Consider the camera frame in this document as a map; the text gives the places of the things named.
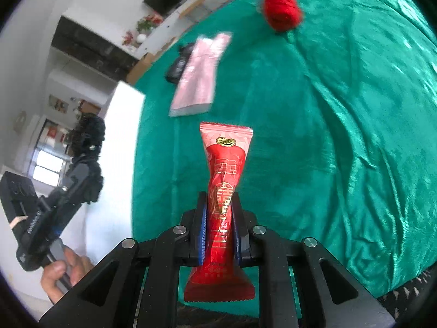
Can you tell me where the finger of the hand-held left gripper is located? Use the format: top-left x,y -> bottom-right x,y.
64,160 -> 104,210

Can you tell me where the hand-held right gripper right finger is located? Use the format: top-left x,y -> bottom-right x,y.
230,193 -> 397,328

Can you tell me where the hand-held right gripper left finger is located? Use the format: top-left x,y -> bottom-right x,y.
38,191 -> 207,328

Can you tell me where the red patterned packet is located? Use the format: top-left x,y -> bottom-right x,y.
184,122 -> 256,303

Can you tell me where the person's left hand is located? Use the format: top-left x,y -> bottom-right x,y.
40,247 -> 96,304

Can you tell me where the cardboard box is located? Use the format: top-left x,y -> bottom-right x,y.
126,53 -> 155,84

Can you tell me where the black glass cabinet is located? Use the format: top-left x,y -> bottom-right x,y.
51,16 -> 139,83

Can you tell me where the green blanket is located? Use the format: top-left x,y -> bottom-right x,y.
131,0 -> 437,318

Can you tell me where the pink plastic packet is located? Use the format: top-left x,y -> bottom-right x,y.
169,32 -> 234,118

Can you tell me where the black pouch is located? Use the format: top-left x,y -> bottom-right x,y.
165,43 -> 196,84

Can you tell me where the white television console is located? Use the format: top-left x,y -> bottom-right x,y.
135,0 -> 246,62

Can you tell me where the potted plant with red flowers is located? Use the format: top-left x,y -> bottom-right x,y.
137,14 -> 164,35

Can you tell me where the black patterned clothing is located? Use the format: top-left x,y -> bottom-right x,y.
378,269 -> 437,319

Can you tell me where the red yarn ball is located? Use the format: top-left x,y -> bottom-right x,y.
261,0 -> 304,33

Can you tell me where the wall picture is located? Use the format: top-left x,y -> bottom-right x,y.
48,94 -> 69,114

